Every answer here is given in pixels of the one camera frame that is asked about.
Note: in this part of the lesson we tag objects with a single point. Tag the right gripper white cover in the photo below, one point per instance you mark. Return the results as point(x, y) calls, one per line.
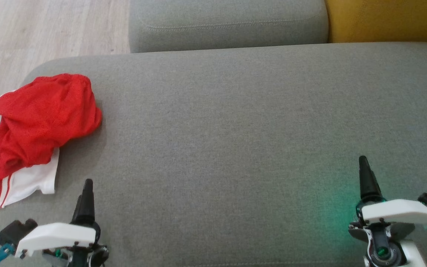
point(395, 211)

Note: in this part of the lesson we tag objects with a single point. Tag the grey sofa back cushion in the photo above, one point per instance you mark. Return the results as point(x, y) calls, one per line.
point(228, 22)

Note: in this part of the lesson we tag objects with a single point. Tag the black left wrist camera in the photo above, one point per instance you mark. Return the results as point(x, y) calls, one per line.
point(15, 230)

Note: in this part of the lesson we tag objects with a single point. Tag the large yellow sofa cushion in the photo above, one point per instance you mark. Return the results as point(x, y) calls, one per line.
point(387, 18)

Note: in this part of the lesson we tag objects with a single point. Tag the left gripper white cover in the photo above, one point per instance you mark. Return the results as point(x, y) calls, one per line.
point(58, 235)

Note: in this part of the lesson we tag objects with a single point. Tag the grey fabric sofa seat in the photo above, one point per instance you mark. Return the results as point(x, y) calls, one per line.
point(217, 129)

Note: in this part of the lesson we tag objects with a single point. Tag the red and white basketball jersey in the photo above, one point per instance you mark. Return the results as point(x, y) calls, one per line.
point(39, 118)

